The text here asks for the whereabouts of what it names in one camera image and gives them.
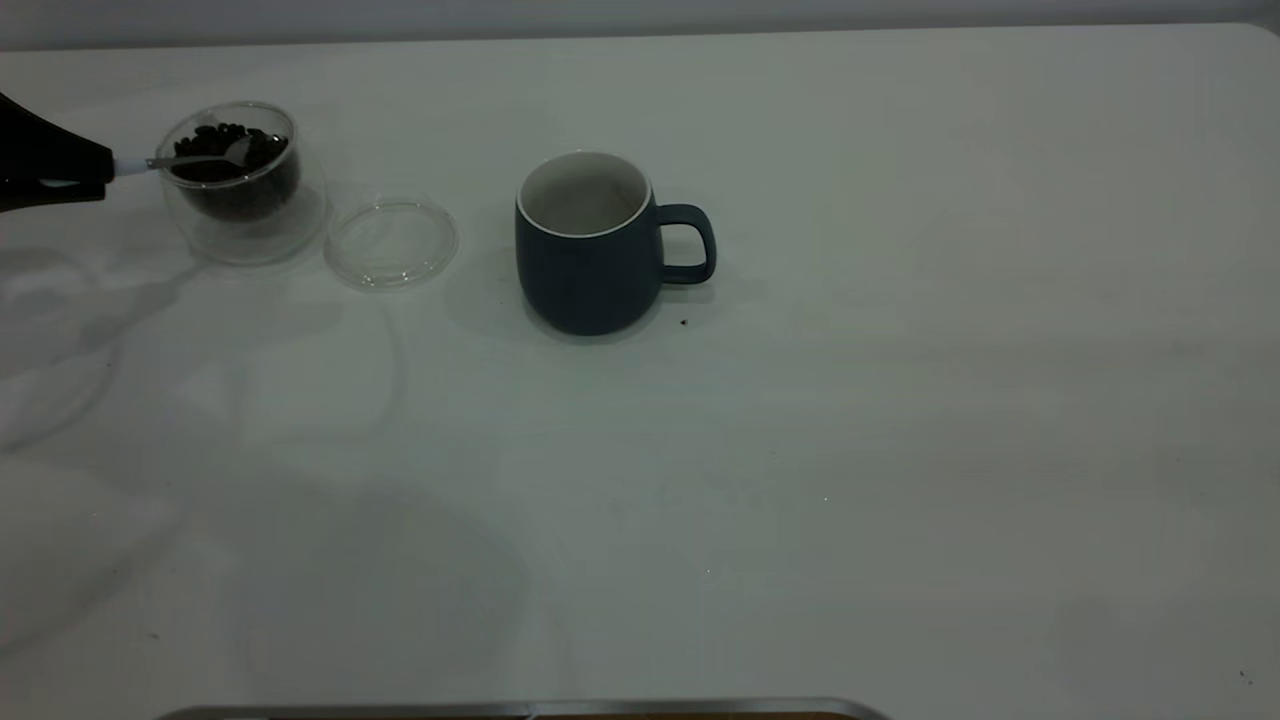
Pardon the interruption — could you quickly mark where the double-wall clear glass cup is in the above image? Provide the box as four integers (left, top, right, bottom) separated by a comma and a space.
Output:
155, 100, 328, 267

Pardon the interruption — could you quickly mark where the pile of coffee beans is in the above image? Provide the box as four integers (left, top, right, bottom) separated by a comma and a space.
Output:
172, 122, 301, 221

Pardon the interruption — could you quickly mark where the metal spoon with white handle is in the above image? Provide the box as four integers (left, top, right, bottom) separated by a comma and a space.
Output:
40, 137, 253, 189

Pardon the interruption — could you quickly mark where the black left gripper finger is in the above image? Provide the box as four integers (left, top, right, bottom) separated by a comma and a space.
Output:
0, 92, 114, 184
0, 182, 106, 213

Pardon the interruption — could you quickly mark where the round clear glass lid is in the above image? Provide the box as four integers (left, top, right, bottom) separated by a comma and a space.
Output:
325, 197, 460, 291

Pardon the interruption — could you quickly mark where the dark grey ceramic mug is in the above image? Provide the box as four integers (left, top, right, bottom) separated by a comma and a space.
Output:
514, 150, 718, 337

